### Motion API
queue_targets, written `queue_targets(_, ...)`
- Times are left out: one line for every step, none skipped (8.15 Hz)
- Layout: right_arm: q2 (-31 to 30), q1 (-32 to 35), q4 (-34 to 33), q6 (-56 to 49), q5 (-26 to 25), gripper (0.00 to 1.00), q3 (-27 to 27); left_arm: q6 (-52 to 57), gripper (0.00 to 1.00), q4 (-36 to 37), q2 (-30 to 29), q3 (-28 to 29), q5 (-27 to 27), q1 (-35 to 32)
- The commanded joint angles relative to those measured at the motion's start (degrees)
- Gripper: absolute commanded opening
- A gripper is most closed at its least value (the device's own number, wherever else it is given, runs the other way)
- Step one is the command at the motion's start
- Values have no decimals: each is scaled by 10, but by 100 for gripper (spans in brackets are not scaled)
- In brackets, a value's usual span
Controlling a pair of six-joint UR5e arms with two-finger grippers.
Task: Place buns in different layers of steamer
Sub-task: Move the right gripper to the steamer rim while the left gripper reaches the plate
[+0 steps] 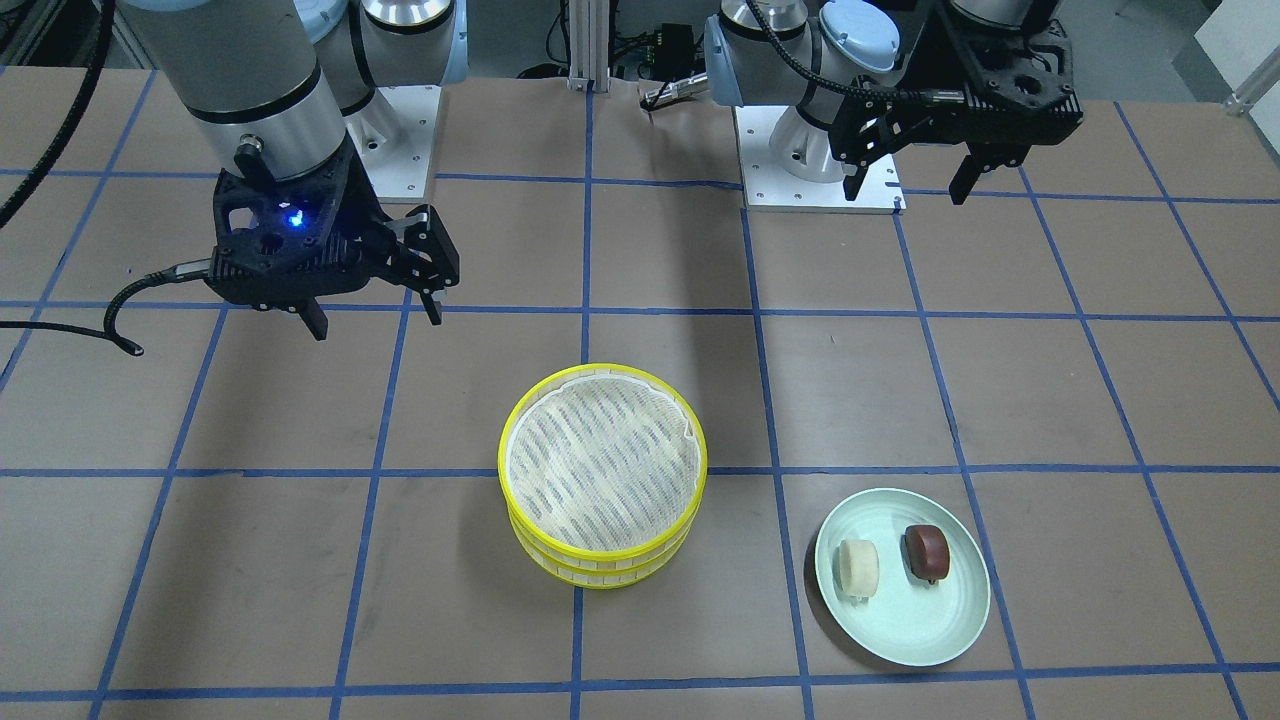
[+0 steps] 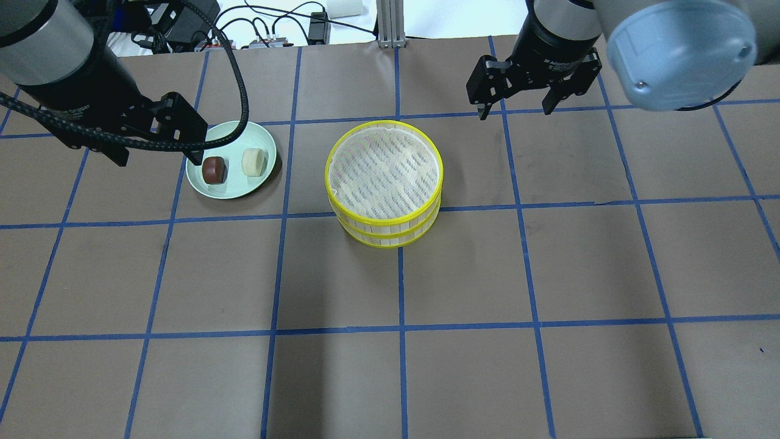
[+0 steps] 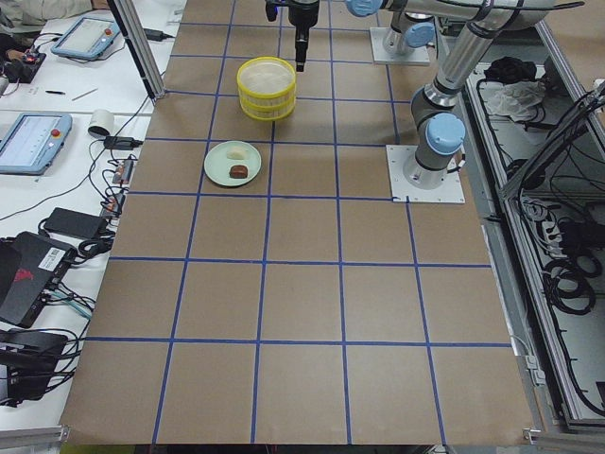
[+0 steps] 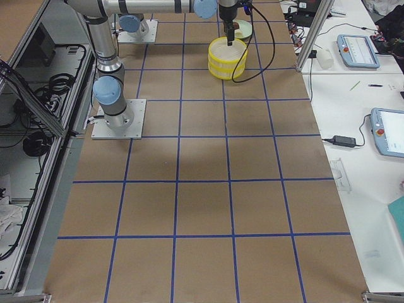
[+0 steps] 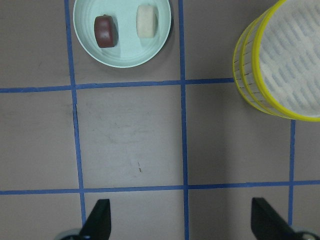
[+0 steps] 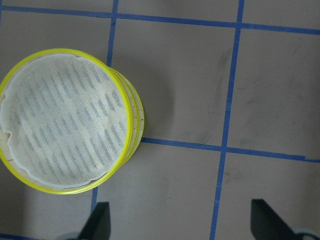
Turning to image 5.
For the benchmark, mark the yellow steamer layer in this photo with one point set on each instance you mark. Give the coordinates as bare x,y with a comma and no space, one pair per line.
238,72
281,60

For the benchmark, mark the white bun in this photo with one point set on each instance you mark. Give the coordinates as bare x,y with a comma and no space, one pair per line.
146,18

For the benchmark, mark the light green round plate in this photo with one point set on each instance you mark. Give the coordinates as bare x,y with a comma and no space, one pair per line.
130,50

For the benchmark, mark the yellow steamer bottom layer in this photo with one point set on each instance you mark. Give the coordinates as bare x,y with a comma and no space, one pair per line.
238,72

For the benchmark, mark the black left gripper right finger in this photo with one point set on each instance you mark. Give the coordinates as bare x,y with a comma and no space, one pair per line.
267,224

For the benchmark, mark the yellow steamer top layer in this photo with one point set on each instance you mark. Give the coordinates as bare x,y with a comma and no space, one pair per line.
281,60

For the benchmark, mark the dark red bun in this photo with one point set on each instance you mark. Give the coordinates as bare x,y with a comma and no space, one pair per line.
105,31

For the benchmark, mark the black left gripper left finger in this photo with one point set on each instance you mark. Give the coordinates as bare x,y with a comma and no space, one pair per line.
98,225

